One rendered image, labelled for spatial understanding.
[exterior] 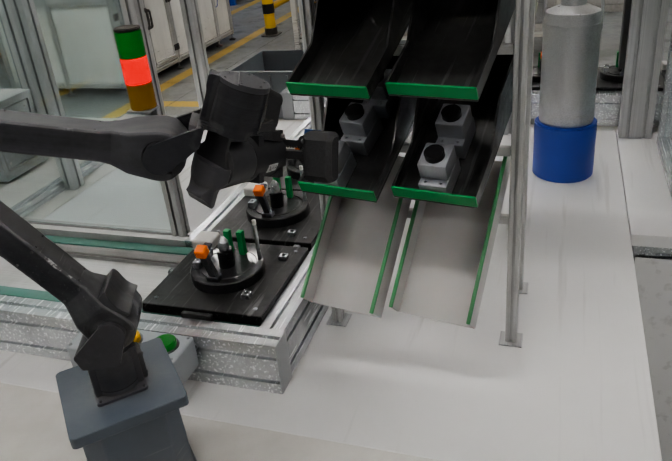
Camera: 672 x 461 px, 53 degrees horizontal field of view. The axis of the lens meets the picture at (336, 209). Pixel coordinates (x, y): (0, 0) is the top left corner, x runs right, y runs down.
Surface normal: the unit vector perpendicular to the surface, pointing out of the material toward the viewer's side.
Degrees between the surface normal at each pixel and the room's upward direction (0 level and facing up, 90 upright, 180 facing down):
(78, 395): 0
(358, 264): 45
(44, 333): 90
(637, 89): 90
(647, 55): 90
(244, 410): 0
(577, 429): 0
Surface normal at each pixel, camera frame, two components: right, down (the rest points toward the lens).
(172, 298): -0.09, -0.89
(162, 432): 0.46, 0.36
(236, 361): -0.30, 0.45
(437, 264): -0.39, -0.33
